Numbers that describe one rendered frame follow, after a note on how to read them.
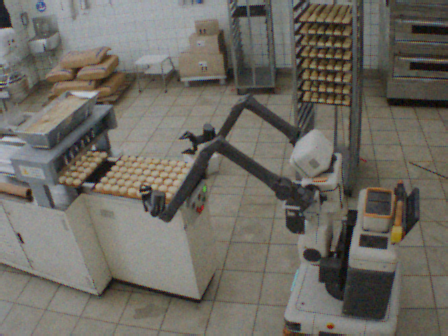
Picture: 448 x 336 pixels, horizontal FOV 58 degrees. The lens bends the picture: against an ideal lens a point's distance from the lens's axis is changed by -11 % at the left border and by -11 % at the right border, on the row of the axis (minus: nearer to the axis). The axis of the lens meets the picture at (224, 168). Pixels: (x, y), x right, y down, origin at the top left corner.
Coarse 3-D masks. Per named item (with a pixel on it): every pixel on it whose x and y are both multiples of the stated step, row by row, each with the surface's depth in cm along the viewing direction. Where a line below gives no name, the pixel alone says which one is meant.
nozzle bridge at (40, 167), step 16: (96, 112) 281; (112, 112) 287; (80, 128) 263; (96, 128) 286; (112, 128) 292; (64, 144) 248; (80, 144) 272; (16, 160) 241; (32, 160) 237; (48, 160) 234; (16, 176) 250; (32, 176) 244; (48, 176) 238; (48, 192) 250
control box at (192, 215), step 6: (198, 186) 259; (198, 192) 254; (204, 192) 262; (192, 198) 250; (192, 204) 247; (198, 204) 255; (204, 204) 264; (186, 210) 247; (192, 210) 248; (192, 216) 249; (192, 222) 251
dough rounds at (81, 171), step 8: (88, 152) 290; (96, 152) 289; (88, 160) 282; (96, 160) 280; (72, 168) 275; (80, 168) 274; (88, 168) 273; (64, 176) 269; (72, 176) 268; (80, 176) 266; (64, 184) 264; (72, 184) 263
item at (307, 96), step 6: (306, 96) 338; (312, 96) 338; (318, 96) 338; (324, 96) 334; (330, 96) 333; (336, 96) 337; (342, 96) 334; (348, 96) 331; (330, 102) 327; (336, 102) 325; (342, 102) 326; (348, 102) 323
